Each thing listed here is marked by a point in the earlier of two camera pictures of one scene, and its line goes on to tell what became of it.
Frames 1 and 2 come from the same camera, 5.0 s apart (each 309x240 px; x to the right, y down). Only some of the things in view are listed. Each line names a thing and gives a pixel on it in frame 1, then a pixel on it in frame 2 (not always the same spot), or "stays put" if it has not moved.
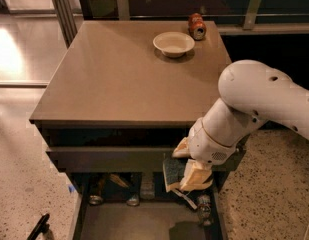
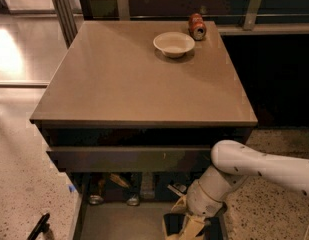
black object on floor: (41, 228) stays put
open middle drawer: (135, 206) stays put
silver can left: (95, 189) stays put
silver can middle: (135, 189) stays put
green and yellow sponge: (173, 170) -> (173, 223)
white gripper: (207, 144) -> (203, 201)
